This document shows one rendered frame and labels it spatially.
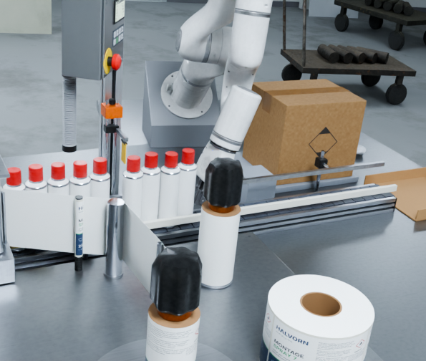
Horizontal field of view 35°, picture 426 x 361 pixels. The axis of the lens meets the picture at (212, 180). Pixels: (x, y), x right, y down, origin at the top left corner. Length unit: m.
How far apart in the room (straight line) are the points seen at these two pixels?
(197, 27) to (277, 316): 1.05
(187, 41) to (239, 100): 0.41
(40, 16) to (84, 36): 5.93
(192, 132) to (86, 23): 0.96
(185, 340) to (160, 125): 1.34
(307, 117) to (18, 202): 0.96
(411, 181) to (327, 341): 1.27
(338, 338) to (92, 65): 0.81
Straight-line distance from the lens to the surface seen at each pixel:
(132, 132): 2.53
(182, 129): 2.39
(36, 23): 7.49
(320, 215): 1.99
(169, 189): 1.72
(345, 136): 2.22
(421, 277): 1.85
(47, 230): 1.57
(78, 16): 1.54
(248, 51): 1.69
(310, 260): 1.81
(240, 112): 1.71
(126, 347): 1.35
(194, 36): 2.03
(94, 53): 1.55
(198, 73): 2.20
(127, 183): 1.67
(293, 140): 2.11
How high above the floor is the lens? 1.75
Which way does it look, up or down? 25 degrees down
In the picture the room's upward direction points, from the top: 6 degrees clockwise
